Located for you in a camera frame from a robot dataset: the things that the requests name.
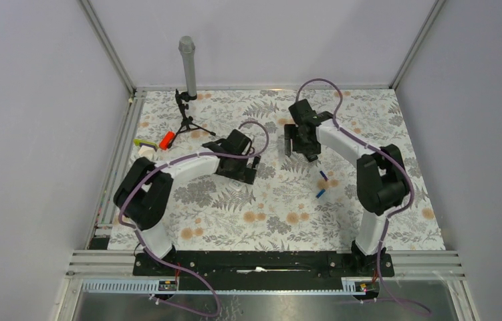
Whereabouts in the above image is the white AC remote control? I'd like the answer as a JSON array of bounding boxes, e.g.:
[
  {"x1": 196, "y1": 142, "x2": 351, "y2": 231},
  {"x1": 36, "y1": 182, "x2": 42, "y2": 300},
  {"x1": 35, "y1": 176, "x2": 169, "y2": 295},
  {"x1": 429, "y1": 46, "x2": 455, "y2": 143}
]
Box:
[{"x1": 229, "y1": 180, "x2": 246, "y2": 191}]

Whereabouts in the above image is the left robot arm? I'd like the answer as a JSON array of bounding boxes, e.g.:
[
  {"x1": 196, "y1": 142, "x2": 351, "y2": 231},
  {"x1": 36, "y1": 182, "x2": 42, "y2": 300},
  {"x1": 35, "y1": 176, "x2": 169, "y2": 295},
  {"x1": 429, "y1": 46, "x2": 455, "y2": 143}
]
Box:
[{"x1": 113, "y1": 129, "x2": 261, "y2": 275}]

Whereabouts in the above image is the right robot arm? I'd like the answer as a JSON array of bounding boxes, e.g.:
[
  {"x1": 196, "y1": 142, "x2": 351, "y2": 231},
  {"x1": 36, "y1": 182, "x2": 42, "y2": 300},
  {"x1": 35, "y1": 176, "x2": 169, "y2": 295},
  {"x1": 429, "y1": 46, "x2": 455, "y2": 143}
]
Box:
[{"x1": 284, "y1": 100, "x2": 413, "y2": 276}]

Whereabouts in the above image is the light blue battery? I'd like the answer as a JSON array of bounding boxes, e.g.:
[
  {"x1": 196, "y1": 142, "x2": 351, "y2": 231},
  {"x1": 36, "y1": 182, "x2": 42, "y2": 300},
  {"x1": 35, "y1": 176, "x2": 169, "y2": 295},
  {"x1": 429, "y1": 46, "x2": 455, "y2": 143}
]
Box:
[{"x1": 316, "y1": 189, "x2": 326, "y2": 199}]

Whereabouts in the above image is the floral table mat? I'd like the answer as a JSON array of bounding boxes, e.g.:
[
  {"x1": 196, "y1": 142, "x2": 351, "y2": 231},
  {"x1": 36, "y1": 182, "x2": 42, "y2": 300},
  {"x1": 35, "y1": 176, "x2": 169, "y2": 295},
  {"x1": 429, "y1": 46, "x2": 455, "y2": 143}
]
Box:
[{"x1": 108, "y1": 89, "x2": 447, "y2": 253}]

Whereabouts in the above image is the orange red cylinder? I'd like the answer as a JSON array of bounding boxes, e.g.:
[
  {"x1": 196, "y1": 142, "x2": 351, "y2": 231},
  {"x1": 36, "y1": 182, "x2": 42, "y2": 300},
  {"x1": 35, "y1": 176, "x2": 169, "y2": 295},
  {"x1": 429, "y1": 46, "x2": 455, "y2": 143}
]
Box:
[{"x1": 158, "y1": 131, "x2": 176, "y2": 150}]

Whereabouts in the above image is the white small block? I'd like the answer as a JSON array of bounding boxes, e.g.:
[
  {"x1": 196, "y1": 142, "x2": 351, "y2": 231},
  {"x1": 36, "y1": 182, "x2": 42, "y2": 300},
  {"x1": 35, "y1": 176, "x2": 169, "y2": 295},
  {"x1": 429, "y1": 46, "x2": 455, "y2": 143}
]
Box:
[{"x1": 138, "y1": 146, "x2": 156, "y2": 159}]

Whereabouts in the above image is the yellow purple small tool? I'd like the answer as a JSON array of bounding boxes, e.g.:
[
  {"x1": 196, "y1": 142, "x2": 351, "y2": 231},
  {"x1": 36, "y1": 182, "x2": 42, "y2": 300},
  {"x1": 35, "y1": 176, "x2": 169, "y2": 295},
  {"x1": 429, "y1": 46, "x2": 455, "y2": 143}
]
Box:
[{"x1": 133, "y1": 138, "x2": 158, "y2": 150}]

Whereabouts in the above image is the grey microphone on stand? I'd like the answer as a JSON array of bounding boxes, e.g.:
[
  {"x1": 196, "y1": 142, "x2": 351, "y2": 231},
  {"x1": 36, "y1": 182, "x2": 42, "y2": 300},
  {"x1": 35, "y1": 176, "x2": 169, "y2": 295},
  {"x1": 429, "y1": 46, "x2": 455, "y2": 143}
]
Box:
[{"x1": 178, "y1": 35, "x2": 197, "y2": 102}]

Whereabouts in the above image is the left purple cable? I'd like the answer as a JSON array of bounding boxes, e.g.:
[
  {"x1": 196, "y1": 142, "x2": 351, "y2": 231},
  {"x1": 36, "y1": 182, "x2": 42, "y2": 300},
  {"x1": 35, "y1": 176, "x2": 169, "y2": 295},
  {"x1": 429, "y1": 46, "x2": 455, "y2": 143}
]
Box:
[{"x1": 118, "y1": 120, "x2": 271, "y2": 317}]

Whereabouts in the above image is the purple cable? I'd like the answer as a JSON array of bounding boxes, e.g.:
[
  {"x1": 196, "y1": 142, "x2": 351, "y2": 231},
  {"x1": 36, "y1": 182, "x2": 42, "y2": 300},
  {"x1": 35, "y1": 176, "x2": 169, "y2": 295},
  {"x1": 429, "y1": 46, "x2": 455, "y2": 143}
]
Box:
[
  {"x1": 295, "y1": 78, "x2": 415, "y2": 267},
  {"x1": 118, "y1": 120, "x2": 271, "y2": 317}
]

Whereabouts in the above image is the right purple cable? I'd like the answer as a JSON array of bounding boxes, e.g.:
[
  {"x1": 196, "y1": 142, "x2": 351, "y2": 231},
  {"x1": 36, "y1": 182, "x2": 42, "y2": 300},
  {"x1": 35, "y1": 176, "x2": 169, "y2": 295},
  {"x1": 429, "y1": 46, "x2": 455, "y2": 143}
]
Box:
[{"x1": 295, "y1": 78, "x2": 415, "y2": 267}]

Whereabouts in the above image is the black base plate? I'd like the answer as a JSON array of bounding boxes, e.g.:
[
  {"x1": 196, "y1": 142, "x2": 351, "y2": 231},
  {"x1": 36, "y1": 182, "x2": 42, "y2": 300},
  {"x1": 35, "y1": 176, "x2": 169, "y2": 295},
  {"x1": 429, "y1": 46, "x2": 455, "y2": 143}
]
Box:
[{"x1": 132, "y1": 250, "x2": 395, "y2": 292}]

